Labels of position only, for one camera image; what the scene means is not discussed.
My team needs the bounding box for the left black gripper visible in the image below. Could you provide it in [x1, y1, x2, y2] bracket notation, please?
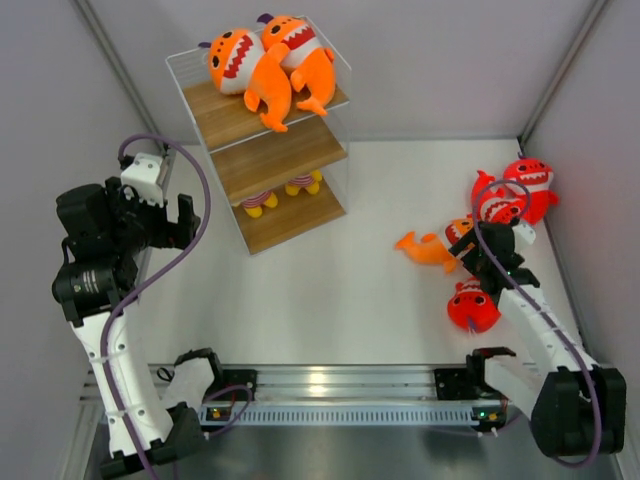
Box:
[106, 178, 199, 258]

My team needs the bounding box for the large orange shark plush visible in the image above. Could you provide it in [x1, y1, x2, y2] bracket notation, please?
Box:
[198, 28, 292, 133]

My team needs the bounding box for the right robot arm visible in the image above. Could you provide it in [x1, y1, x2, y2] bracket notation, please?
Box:
[449, 219, 627, 467]

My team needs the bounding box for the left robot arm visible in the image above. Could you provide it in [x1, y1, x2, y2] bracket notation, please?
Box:
[52, 177, 226, 479]

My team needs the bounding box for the red shark plush middle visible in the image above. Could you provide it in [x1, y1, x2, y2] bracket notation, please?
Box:
[471, 170, 526, 224]

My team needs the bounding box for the striped yellow-footed plush left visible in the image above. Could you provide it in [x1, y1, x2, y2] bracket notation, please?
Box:
[240, 190, 279, 219]

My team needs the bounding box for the striped yellow-footed plush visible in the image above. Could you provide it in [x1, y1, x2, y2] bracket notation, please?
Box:
[240, 190, 279, 219]
[285, 170, 323, 197]

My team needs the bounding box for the red shark plush front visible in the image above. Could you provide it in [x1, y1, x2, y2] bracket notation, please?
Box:
[447, 277, 501, 334]

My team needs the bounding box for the red shark plush near corner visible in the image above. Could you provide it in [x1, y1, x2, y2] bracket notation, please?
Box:
[503, 157, 560, 225]

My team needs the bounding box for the striped yellow-footed plush right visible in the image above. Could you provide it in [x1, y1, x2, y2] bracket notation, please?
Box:
[285, 170, 323, 197]

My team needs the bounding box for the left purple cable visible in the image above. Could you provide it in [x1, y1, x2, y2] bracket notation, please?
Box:
[99, 133, 251, 480]

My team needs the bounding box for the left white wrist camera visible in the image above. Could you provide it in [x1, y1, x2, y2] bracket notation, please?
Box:
[120, 153, 172, 207]

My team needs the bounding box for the white wire wooden shelf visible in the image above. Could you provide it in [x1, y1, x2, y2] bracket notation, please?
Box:
[166, 16, 351, 255]

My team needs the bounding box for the white slotted cable duct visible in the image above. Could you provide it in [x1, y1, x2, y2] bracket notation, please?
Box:
[199, 404, 479, 428]

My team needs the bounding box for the aluminium mounting rail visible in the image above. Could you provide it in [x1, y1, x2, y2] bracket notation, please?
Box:
[79, 363, 625, 402]

